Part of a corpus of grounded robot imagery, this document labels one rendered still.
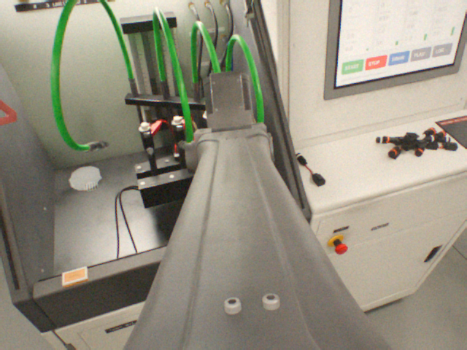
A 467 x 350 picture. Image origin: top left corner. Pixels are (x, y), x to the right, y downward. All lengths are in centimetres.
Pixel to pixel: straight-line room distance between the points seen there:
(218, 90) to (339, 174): 65
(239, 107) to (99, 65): 76
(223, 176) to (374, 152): 96
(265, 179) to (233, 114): 25
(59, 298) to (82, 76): 60
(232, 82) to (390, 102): 82
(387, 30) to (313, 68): 22
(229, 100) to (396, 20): 75
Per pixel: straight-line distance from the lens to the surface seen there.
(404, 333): 193
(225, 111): 40
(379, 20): 106
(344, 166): 102
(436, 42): 121
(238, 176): 15
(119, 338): 114
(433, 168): 112
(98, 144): 81
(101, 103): 117
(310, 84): 99
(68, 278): 87
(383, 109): 117
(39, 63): 111
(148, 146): 90
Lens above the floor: 166
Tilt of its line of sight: 45 degrees down
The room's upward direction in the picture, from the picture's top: straight up
